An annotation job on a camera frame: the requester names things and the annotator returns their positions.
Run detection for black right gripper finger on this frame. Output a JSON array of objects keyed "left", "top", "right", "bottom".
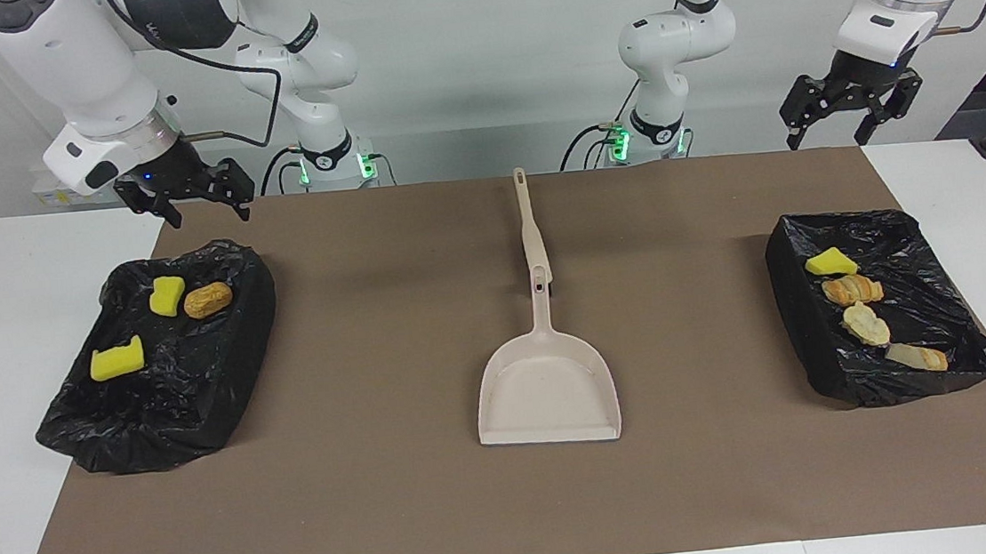
[
  {"left": 112, "top": 172, "right": 185, "bottom": 235},
  {"left": 196, "top": 154, "right": 260, "bottom": 227}
]

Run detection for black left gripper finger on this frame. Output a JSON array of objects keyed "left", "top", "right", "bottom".
[
  {"left": 848, "top": 67, "right": 930, "bottom": 148},
  {"left": 776, "top": 73, "right": 837, "bottom": 152}
]

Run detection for wavy yellow sponge piece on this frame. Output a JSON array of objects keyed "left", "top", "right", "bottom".
[{"left": 147, "top": 275, "right": 189, "bottom": 319}]

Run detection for brown cork-like lump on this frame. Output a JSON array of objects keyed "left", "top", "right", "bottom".
[{"left": 182, "top": 280, "right": 235, "bottom": 321}]

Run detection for small yellow sponge wedge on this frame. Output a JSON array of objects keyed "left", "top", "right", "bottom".
[{"left": 803, "top": 245, "right": 862, "bottom": 280}]

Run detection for notched yellow sponge piece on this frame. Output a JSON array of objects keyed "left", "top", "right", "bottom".
[{"left": 87, "top": 334, "right": 148, "bottom": 383}]

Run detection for bread piece top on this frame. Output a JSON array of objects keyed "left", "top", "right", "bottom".
[{"left": 821, "top": 271, "right": 886, "bottom": 309}]

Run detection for bread piece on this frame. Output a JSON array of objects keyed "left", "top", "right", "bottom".
[
  {"left": 841, "top": 299, "right": 894, "bottom": 350},
  {"left": 821, "top": 271, "right": 886, "bottom": 309},
  {"left": 884, "top": 338, "right": 950, "bottom": 377}
]

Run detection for beige hand brush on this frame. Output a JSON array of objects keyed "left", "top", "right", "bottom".
[{"left": 511, "top": 165, "right": 556, "bottom": 299}]

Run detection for beige plastic dustpan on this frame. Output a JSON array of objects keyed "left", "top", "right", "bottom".
[{"left": 465, "top": 258, "right": 624, "bottom": 452}]

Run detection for black bag-lined bin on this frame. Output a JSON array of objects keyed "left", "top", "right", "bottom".
[
  {"left": 763, "top": 198, "right": 986, "bottom": 416},
  {"left": 20, "top": 235, "right": 292, "bottom": 483}
]

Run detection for white box on table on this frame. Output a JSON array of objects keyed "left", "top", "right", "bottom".
[{"left": 31, "top": 171, "right": 131, "bottom": 211}]

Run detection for brown table mat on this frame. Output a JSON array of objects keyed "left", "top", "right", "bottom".
[{"left": 0, "top": 132, "right": 986, "bottom": 554}]

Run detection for black base power cable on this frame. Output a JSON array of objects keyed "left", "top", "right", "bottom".
[
  {"left": 556, "top": 118, "right": 627, "bottom": 172},
  {"left": 257, "top": 147, "right": 308, "bottom": 197}
]

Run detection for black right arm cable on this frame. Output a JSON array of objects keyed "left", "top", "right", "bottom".
[{"left": 108, "top": 0, "right": 292, "bottom": 161}]

